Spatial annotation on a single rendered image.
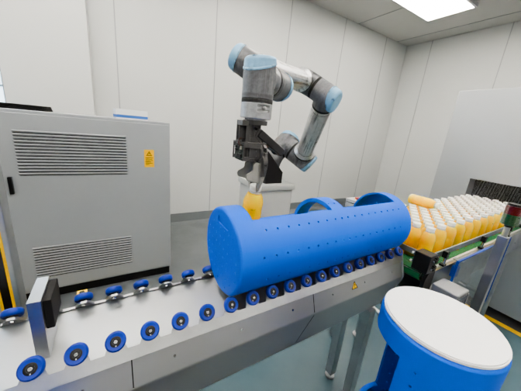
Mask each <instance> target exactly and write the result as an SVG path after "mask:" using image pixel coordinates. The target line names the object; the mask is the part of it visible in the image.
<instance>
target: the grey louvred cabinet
mask: <svg viewBox="0 0 521 391"><path fill-rule="evenodd" d="M0 163H1V167H2V174H3V178H4V183H5V190H6V195H7V199H8V203H9V211H10V215H11V219H12V226H13V230H14V234H15V239H16V247H17V251H18V255H19V262H20V267H21V271H22V278H23V282H24V286H25V291H26V298H27V300H28V298H29V295H30V293H31V291H32V289H33V286H34V284H35V282H36V279H37V278H41V277H46V276H50V279H58V284H59V290H60V295H61V294H65V293H69V292H76V291H80V290H84V289H91V288H94V287H99V286H103V285H110V284H114V283H117V282H125V281H129V280H133V279H139V278H143V277H147V276H152V275H158V274H162V273H166V272H169V266H171V181H170V123H165V122H160V121H152V120H148V121H146V120H136V119H120V118H113V117H109V116H93V115H84V114H75V113H65V112H42V111H33V110H24V109H8V108H0Z"/></svg>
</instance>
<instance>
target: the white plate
mask: <svg viewBox="0 0 521 391"><path fill-rule="evenodd" d="M385 308H386V310H387V312H388V314H389V316H390V317H391V318H392V319H393V321H394V322H395V323H396V324H397V325H398V327H399V328H400V329H401V330H403V331H404V332H405V333H406V334H407V335H408V336H410V337H411V338H412V339H413V340H414V341H416V342H417V343H419V344H421V345H422V346H423V347H424V348H426V349H428V350H430V351H432V352H433V353H435V354H437V355H439V356H441V357H443V358H445V359H448V360H450V361H452V362H456V363H457V364H460V365H465V366H467V367H471V368H474V369H484V370H497V369H503V368H505V367H506V366H507V365H508V364H509V363H510V362H511V360H512V349H511V347H510V344H509V342H508V341H507V340H506V338H505V337H504V335H503V334H502V333H501V332H500V331H499V329H498V328H497V327H496V326H494V325H493V324H492V323H491V322H490V321H489V320H487V319H486V318H485V317H483V316H482V315H481V314H480V313H478V312H476V311H475V310H473V309H472V308H470V307H469V306H466V305H464V304H463V303H461V302H459V301H457V300H455V299H452V298H450V297H449V296H445V295H444V294H441V293H438V292H434V291H432V290H429V289H424V288H419V287H414V286H400V287H396V288H394V289H391V290H389V291H388V292H387V294H386V295H385Z"/></svg>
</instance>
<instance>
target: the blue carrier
mask: <svg viewBox="0 0 521 391"><path fill-rule="evenodd" d="M315 203H319V204H321V205H323V206H325V207H326V208H327V209H323V210H317V211H311V212H309V209H310V208H311V207H312V205H314V204H315ZM410 230H411V217H410V214H409V211H408V209H407V207H406V206H405V204H404V203H403V202H402V201H401V200H400V199H399V198H398V197H396V196H394V195H392V194H390V193H387V192H372V193H368V194H365V195H363V196H361V197H360V198H359V199H358V200H357V201H356V202H355V203H354V206H348V207H342V206H341V205H340V204H339V203H338V202H337V201H336V200H334V199H331V198H328V197H319V198H310V199H306V200H304V201H302V202H301V203H300V204H299V205H298V207H297V209H296V210H295V213H293V214H286V215H280V216H268V217H261V218H260V219H259V220H252V219H251V217H250V215H249V213H248V212H247V211H246V210H245V209H244V208H243V207H242V206H239V205H231V206H218V207H216V208H215V209H214V210H213V211H212V213H211V216H210V217H209V224H208V230H207V244H208V252H209V260H210V265H211V268H212V272H213V275H214V277H215V279H216V282H217V284H218V285H219V287H220V289H221V290H222V291H223V292H224V293H225V294H226V295H228V296H235V295H239V294H241V293H244V292H249V291H251V290H255V289H259V288H262V287H265V286H267V285H272V284H275V283H278V282H282V281H285V280H288V279H293V278H295V277H298V276H301V275H305V274H309V273H311V272H316V271H318V270H321V269H324V268H328V267H332V266H334V265H339V264H342V263H344V262H348V261H352V260H355V259H358V258H362V257H365V256H368V255H371V254H375V253H378V252H381V251H386V250H388V249H391V248H394V247H398V246H399V245H401V244H402V243H403V242H404V241H405V240H406V239H407V237H408V236H409V233H410Z"/></svg>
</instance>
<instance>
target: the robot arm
mask: <svg viewBox="0 0 521 391"><path fill-rule="evenodd" d="M228 66H229V69H230V70H232V71H233V73H236V74H238V75H239V76H240V77H241V78H242V79H243V87H242V99H241V107H240V117H241V118H245V119H244V120H237V125H236V139H235V140H233V157H234V158H236V159H238V160H241V161H245V164H244V167H243V168H241V169H240V170H238V171H237V175H238V176H240V177H242V178H245V179H246V180H247V181H248V185H249V187H250V184H251V183H256V192H258V191H259V189H260V187H261V185H262V183H263V181H264V177H265V175H266V172H267V164H268V159H267V152H269V153H270V154H271V156H272V157H273V158H274V160H275V162H276V163H277V165H278V167H280V164H281V162H282V160H283V159H284V158H286V159H288V160H289V161H290V162H291V163H293V165H295V166H296V167H297V168H299V169H300V170H301V171H303V172H305V171H307V170H308V169H309V168H310V167H311V166H312V165H313V164H314V163H315V161H316V160H317V156H316V155H315V153H316V151H315V147H316V144H317V142H318V140H319V138H320V135H321V133H322V131H323V129H324V126H325V125H326V122H327V120H328V118H329V116H330V113H332V112H334V111H335V110H336V108H337V107H338V105H339V104H340V102H341V99H342V97H343V92H342V91H341V90H340V89H339V88H338V87H337V86H335V85H333V84H332V83H330V82H329V81H327V80H326V79H325V78H323V77H321V76H320V75H318V74H317V73H315V72H314V71H312V70H310V69H308V68H307V67H293V66H291V65H289V64H286V63H283V62H281V61H278V60H277V59H276V57H273V56H270V55H264V54H262V53H259V52H257V51H255V50H252V49H250V48H249V47H248V46H247V45H246V44H243V43H238V44H237V45H235V46H234V47H233V49H232V50H231V51H230V54H229V57H228ZM293 90H295V91H296V92H300V93H302V94H303V95H305V96H307V97H308V98H310V99H311V100H312V101H313V102H312V108H311V110H310V113H309V116H308V119H307V121H306V124H305V128H304V130H303V133H302V137H301V140H300V142H299V138H298V136H297V135H296V134H295V133H293V132H292V131H290V130H285V131H284V132H282V133H281V134H280V135H279V136H278V137H277V138H276V139H275V140H273V139H272V138H271V137H270V136H269V135H267V134H266V133H265V132H264V131H263V130H262V129H261V126H267V122H266V120H271V111H272V105H273V101H275V102H283V101H284V100H286V99H288V98H289V97H290V95H291V94H292V91H293ZM234 147H235V153H234ZM256 161H258V162H259V163H257V162H256Z"/></svg>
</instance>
